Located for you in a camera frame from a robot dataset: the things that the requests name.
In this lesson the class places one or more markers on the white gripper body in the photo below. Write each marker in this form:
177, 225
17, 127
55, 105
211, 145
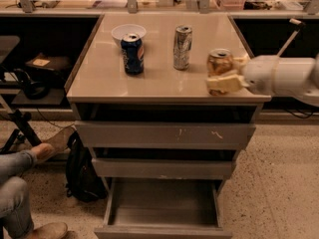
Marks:
259, 74

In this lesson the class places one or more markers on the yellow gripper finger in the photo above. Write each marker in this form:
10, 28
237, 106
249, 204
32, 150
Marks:
241, 61
226, 83

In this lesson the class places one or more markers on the orange soda can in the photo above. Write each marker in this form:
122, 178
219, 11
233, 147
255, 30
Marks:
219, 61

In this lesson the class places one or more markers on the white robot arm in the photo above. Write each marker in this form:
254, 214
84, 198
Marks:
273, 76

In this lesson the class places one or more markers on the silver tall can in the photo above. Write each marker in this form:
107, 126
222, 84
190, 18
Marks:
182, 46

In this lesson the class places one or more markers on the grey drawer cabinet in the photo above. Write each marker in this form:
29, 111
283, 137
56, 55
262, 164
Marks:
101, 82

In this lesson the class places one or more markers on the blue Pepsi can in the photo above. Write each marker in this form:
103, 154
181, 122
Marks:
133, 53

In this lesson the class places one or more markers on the top drawer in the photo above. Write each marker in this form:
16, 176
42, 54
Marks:
170, 127

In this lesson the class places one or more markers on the drawer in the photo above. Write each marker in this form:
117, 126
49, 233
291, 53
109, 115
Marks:
170, 127
162, 209
163, 163

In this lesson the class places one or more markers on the middle drawer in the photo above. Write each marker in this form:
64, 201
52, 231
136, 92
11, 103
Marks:
163, 163

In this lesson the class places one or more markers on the bottom drawer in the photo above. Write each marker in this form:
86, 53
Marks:
162, 209

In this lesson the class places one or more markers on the white stick with tip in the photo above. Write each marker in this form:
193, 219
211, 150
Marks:
298, 26

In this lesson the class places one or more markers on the white bowl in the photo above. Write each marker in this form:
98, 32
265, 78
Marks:
120, 31

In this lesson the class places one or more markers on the dark box with label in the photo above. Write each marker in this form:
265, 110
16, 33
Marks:
59, 66

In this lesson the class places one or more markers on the black backpack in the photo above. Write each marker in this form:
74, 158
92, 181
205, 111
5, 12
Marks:
83, 183

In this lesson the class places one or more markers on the tan shoe upper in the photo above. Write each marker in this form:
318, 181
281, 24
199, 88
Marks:
56, 143

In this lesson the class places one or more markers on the tan shoe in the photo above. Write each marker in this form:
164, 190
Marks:
55, 230
56, 143

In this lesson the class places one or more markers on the black headphones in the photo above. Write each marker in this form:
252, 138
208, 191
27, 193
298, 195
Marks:
32, 90

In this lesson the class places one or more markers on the black tripod stand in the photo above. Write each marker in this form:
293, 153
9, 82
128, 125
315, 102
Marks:
22, 131

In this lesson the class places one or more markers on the tan shoe lower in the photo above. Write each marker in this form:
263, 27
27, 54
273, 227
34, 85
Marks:
55, 230

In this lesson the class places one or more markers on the person's leg in jeans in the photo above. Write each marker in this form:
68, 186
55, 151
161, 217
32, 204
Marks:
14, 193

